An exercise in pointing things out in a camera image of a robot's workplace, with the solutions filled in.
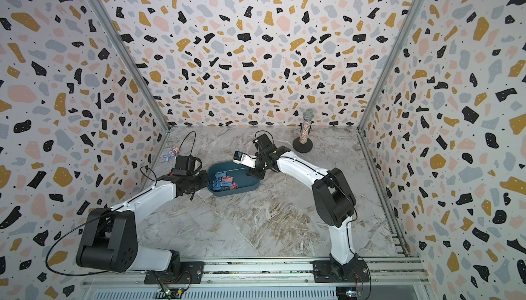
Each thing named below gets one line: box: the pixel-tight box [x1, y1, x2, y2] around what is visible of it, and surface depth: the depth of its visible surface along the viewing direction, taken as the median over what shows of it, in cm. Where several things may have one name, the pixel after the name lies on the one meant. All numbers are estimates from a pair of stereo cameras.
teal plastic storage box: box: [206, 160, 261, 197], surface depth 99 cm
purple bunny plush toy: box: [163, 146, 181, 161], surface depth 109 cm
